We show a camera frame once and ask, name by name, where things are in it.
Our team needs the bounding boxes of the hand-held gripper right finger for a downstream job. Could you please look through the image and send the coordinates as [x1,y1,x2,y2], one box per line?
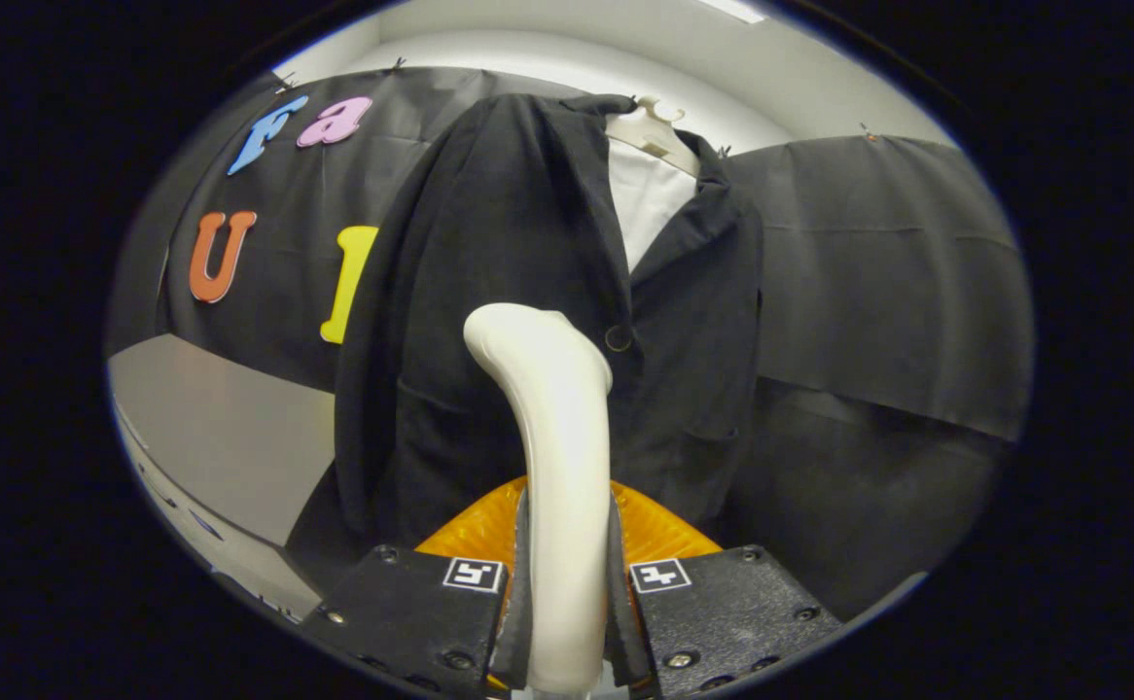
[609,479,842,696]

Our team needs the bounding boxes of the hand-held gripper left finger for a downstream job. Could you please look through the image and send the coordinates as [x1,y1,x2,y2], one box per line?
[300,476,534,699]

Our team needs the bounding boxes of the white garment steamer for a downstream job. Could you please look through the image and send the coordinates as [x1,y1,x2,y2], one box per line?
[463,302,615,696]

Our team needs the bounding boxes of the black suit jacket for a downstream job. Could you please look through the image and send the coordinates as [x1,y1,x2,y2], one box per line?
[332,92,764,550]

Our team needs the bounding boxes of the black backdrop cloth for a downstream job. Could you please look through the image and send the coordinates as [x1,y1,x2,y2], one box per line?
[105,66,1035,623]

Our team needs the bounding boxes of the white mannequin torso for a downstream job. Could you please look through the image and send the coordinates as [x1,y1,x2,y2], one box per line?
[604,95,702,275]

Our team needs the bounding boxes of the ceiling light panel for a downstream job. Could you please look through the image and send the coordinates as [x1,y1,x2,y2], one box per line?
[695,0,770,24]

